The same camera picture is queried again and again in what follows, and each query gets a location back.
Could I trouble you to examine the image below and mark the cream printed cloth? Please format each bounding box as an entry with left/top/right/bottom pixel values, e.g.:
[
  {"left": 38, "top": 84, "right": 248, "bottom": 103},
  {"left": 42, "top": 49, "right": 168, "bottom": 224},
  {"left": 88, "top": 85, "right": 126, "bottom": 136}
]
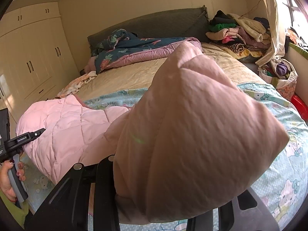
[{"left": 57, "top": 71, "right": 97, "bottom": 97}]

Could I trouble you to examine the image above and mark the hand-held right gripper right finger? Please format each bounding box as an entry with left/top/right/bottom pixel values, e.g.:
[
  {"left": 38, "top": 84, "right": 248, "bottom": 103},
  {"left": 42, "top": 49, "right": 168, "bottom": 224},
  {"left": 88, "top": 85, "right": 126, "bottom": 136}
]
[{"left": 187, "top": 187, "right": 273, "bottom": 231}]

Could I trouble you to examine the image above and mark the dark blue floral quilt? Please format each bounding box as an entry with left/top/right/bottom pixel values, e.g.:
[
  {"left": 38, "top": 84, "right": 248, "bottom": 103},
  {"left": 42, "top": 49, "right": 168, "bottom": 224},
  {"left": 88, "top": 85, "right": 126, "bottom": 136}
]
[{"left": 87, "top": 29, "right": 205, "bottom": 75}]

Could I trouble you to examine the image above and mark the pile of clothes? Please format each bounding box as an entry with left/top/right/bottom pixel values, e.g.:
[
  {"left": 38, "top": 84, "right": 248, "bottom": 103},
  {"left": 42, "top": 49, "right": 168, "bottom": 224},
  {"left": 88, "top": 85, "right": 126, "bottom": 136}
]
[{"left": 206, "top": 10, "right": 273, "bottom": 59}]

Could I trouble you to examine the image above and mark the cream wardrobe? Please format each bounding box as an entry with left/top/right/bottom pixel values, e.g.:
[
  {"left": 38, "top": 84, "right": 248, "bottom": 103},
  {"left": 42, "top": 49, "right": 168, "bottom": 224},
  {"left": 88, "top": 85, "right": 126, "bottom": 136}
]
[{"left": 0, "top": 2, "right": 81, "bottom": 116}]

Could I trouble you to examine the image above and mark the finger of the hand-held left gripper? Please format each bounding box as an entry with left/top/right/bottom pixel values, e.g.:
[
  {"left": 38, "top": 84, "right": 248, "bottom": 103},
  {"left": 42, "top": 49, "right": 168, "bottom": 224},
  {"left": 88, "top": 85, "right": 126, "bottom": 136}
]
[{"left": 28, "top": 128, "right": 46, "bottom": 140}]

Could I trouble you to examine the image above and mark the windowsill clutter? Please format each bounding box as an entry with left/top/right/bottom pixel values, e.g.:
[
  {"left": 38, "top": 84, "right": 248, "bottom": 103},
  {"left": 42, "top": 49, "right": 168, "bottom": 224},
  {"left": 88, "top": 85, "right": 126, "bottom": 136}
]
[{"left": 286, "top": 26, "right": 308, "bottom": 59}]

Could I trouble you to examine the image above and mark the window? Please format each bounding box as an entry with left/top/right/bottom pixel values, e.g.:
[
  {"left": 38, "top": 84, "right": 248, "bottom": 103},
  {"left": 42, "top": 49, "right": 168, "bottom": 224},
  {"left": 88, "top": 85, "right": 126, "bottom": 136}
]
[{"left": 281, "top": 0, "right": 308, "bottom": 29}]

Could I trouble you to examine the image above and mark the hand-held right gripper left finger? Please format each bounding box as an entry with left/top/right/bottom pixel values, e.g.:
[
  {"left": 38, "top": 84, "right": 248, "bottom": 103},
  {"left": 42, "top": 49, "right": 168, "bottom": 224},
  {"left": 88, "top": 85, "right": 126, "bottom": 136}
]
[{"left": 24, "top": 155, "right": 121, "bottom": 231}]

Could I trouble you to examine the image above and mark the bed with beige sheet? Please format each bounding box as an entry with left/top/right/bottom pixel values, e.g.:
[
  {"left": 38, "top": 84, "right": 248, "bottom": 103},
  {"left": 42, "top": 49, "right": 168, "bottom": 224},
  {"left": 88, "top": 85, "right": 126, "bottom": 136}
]
[{"left": 56, "top": 41, "right": 308, "bottom": 231}]

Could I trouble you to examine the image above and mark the pink quilted jacket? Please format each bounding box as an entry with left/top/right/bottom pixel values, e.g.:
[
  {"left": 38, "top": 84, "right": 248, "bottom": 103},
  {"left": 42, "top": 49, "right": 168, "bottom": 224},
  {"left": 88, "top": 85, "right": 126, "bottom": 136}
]
[{"left": 16, "top": 41, "right": 290, "bottom": 227}]

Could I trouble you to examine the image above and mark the grey padded headboard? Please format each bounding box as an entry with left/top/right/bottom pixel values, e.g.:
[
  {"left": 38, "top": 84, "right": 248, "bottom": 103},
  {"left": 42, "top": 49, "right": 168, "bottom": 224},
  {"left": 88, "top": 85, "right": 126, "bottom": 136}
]
[{"left": 87, "top": 5, "right": 210, "bottom": 51}]

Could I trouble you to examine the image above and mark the red plastic object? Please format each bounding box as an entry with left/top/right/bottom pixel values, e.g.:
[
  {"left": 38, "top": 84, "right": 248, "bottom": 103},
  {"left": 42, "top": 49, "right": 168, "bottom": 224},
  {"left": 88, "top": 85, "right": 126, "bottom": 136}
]
[{"left": 290, "top": 94, "right": 308, "bottom": 121}]

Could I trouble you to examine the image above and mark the bag stuffed with clothes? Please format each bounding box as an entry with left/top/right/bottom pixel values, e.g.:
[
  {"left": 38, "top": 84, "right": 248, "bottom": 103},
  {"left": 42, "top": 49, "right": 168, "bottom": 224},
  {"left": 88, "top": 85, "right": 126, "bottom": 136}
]
[{"left": 258, "top": 59, "right": 299, "bottom": 97}]

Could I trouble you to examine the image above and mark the light blue cartoon blanket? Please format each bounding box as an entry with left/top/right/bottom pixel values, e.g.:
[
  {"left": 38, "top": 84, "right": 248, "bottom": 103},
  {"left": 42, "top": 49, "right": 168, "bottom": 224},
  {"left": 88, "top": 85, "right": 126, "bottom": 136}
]
[{"left": 20, "top": 82, "right": 308, "bottom": 231}]

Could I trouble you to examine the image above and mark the person's left hand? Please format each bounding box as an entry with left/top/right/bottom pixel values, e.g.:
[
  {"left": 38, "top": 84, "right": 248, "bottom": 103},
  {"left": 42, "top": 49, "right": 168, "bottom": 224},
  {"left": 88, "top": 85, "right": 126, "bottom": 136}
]
[{"left": 0, "top": 160, "right": 26, "bottom": 202}]

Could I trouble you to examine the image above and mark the cream curtain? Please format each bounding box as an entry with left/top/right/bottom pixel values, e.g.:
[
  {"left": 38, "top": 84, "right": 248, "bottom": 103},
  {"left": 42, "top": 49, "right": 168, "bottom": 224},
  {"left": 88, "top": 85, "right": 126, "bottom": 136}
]
[{"left": 255, "top": 0, "right": 289, "bottom": 66}]

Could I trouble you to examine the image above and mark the person's left forearm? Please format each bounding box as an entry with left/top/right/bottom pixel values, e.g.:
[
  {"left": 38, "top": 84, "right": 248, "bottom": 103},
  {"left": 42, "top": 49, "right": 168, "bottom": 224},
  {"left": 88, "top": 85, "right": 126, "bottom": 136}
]
[{"left": 0, "top": 190, "right": 30, "bottom": 229}]

